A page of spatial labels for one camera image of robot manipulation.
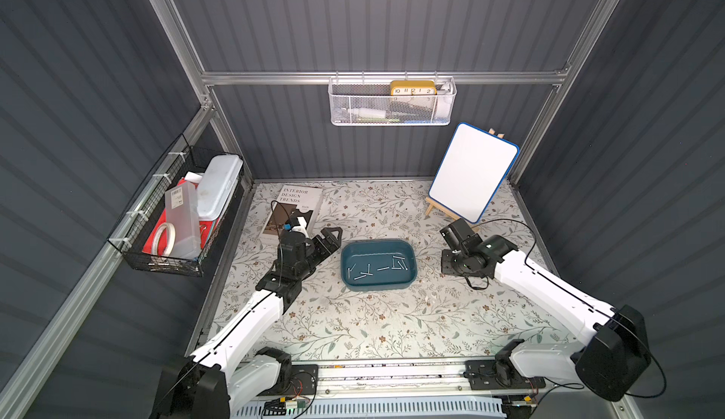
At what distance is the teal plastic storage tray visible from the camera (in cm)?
91

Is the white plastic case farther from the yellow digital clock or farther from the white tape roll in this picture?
the yellow digital clock

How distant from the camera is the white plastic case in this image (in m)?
0.71

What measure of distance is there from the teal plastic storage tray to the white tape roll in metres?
0.47

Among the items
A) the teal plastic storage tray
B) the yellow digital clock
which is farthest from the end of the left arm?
the yellow digital clock

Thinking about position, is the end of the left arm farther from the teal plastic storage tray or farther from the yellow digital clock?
the yellow digital clock

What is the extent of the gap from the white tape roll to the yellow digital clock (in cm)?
72

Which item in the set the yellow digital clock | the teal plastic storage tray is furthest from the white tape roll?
the yellow digital clock

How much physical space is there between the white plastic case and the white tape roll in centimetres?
7

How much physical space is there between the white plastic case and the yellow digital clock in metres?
0.53

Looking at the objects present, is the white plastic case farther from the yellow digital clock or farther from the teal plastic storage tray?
the yellow digital clock

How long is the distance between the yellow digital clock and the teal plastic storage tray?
1.65ft

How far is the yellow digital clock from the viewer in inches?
34.8

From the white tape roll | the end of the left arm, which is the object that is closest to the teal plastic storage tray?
the end of the left arm

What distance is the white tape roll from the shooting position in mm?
630
